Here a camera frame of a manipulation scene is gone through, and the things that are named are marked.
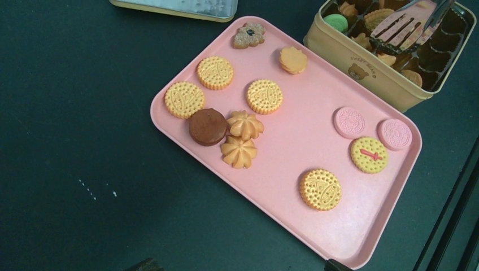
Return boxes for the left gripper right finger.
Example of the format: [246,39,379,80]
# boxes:
[324,259,354,271]

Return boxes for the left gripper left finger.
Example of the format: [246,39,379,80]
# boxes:
[125,258,164,271]

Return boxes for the pink plastic tray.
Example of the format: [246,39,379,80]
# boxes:
[150,16,422,269]

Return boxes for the gold cookie tin box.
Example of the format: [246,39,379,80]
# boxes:
[304,1,477,112]

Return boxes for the green round cookie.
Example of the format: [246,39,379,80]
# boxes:
[323,14,349,33]

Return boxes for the metal tongs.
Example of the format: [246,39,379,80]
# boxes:
[369,0,455,55]

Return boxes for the yellow dotted cookie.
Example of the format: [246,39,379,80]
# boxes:
[299,169,342,211]

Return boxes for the yellow cookie red mark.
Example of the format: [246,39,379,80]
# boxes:
[350,137,389,174]

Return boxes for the orange swirl cookie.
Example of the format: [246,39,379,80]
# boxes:
[220,135,258,169]
[227,110,264,141]

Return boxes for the pale pink cookie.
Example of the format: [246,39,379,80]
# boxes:
[333,107,365,139]
[378,119,412,151]

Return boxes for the dark chocolate cookie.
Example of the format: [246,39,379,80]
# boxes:
[189,108,228,146]

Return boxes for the beige round cookie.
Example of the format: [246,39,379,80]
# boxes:
[279,46,308,75]

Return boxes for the swirl cookie in tin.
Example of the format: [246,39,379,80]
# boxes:
[350,33,372,51]

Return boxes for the brown flower cookie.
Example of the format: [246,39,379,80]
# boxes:
[233,23,265,49]

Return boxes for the yellow sandwich cookie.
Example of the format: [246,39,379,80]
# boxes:
[364,8,395,32]

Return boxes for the clear plastic lid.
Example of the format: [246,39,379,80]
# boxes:
[110,0,238,23]

